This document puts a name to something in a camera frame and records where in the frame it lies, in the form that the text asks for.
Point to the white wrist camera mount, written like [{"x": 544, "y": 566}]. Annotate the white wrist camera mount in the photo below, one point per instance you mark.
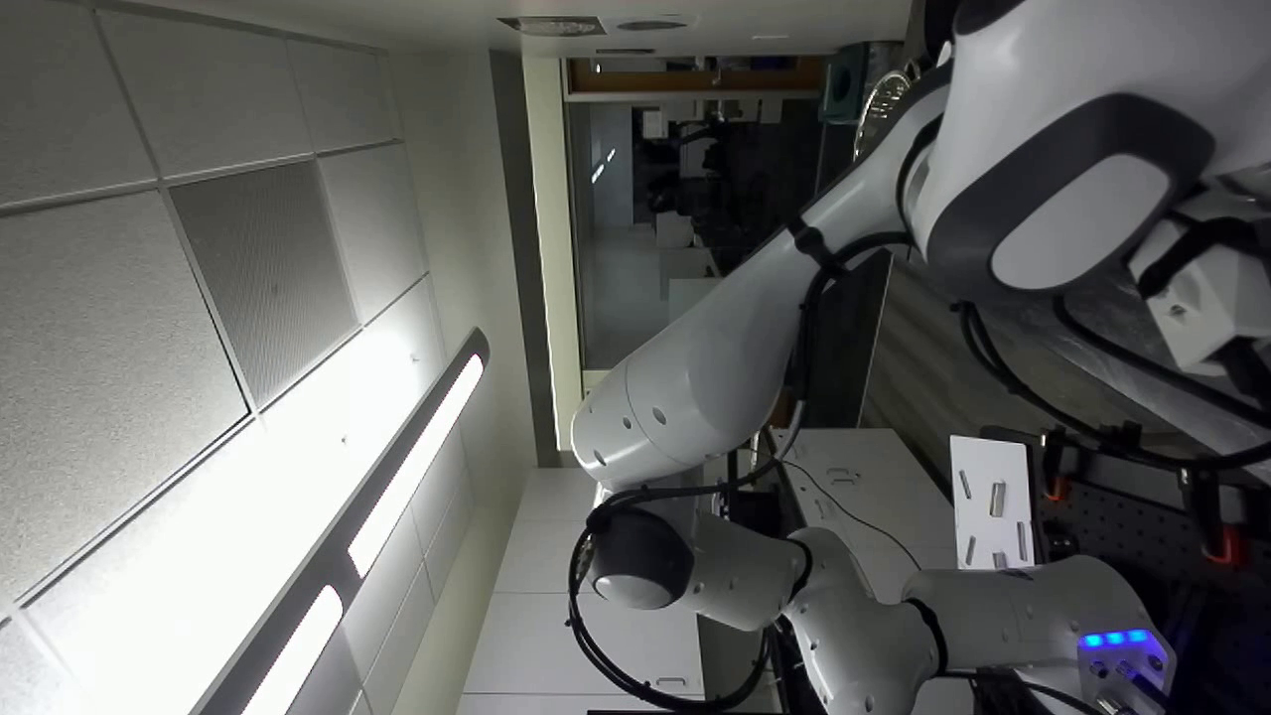
[{"x": 1206, "y": 309}]

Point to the ceiling air vent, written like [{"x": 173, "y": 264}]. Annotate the ceiling air vent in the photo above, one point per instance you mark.
[{"x": 551, "y": 23}]

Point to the black orange bar clamp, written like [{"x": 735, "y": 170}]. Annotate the black orange bar clamp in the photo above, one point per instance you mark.
[
  {"x": 1223, "y": 537},
  {"x": 1059, "y": 466}
]

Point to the steel colander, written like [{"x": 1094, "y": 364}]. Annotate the steel colander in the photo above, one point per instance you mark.
[{"x": 878, "y": 112}]

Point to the grey cabinet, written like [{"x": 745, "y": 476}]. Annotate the grey cabinet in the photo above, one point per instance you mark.
[{"x": 858, "y": 491}]

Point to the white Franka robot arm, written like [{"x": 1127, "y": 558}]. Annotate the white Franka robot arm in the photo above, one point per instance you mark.
[{"x": 715, "y": 381}]

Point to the long ceiling light strip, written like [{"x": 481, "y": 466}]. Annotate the long ceiling light strip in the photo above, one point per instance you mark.
[
  {"x": 300, "y": 658},
  {"x": 421, "y": 450}
]

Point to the white paper note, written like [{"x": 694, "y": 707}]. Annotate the white paper note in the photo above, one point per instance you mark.
[{"x": 994, "y": 460}]

